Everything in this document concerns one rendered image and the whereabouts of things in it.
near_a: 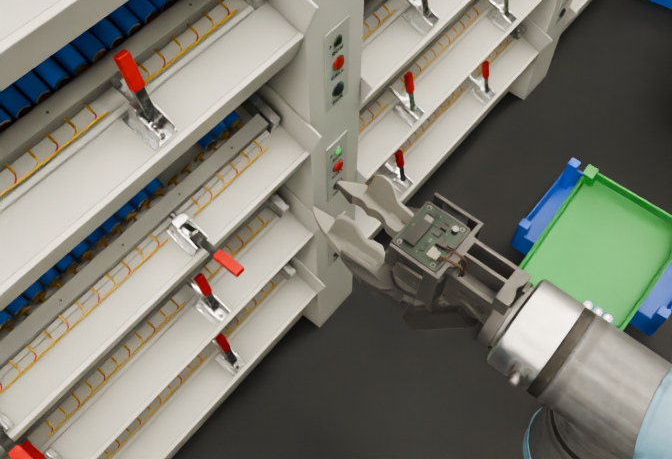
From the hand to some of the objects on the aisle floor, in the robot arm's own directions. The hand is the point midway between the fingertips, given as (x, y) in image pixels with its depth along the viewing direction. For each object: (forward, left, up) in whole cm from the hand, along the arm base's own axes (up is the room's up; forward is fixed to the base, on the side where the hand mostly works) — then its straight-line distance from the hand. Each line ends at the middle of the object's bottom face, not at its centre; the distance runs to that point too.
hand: (336, 207), depth 74 cm
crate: (-13, -50, -55) cm, 76 cm away
